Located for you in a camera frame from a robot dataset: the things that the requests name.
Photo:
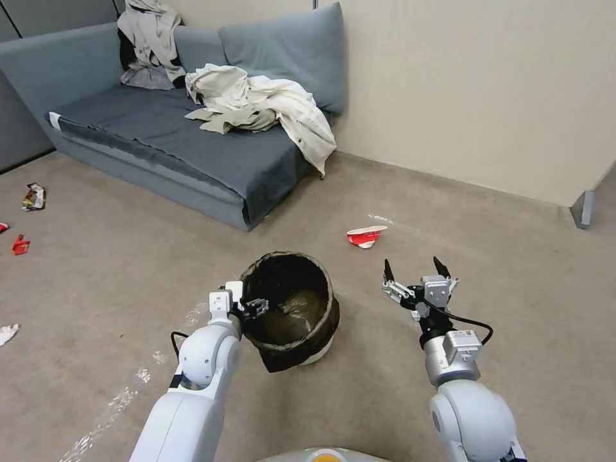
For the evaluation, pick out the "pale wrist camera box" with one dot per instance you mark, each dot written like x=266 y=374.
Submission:
x=435 y=289
x=235 y=291

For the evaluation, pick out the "small red wrapper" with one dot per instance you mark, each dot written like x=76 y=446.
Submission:
x=20 y=245

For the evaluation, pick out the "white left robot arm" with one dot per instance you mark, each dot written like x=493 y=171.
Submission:
x=192 y=414

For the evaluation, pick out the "cream jacket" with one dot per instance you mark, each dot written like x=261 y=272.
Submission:
x=293 y=108

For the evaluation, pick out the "crumpled printed snack wrapper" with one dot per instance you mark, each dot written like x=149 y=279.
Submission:
x=34 y=197

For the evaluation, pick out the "large grey-blue cushion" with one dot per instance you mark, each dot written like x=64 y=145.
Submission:
x=293 y=53

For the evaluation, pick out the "beige shirt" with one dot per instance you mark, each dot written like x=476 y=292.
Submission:
x=149 y=33

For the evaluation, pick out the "grey-blue sofa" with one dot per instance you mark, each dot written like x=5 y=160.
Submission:
x=159 y=144

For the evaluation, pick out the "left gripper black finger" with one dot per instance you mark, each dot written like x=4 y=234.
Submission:
x=257 y=308

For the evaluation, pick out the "grey partition foot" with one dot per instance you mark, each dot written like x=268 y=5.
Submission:
x=583 y=209

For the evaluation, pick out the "small grey-blue cushion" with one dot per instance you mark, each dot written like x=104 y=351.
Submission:
x=199 y=48

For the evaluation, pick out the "white bin with black bag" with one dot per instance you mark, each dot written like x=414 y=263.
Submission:
x=315 y=301

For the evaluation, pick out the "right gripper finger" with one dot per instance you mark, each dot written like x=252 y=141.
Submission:
x=451 y=284
x=397 y=289

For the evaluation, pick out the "olive-beige garment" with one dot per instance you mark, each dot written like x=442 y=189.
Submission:
x=240 y=120

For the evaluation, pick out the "white robot front shell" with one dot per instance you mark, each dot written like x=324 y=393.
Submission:
x=313 y=455

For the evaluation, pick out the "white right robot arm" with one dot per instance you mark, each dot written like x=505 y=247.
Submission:
x=467 y=414

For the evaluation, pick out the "crushed red white paper cup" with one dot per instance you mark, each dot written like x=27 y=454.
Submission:
x=364 y=237

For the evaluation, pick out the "crumpled white paper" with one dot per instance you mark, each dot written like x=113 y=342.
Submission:
x=7 y=333

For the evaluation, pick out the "grey garment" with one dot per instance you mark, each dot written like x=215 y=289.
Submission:
x=144 y=79

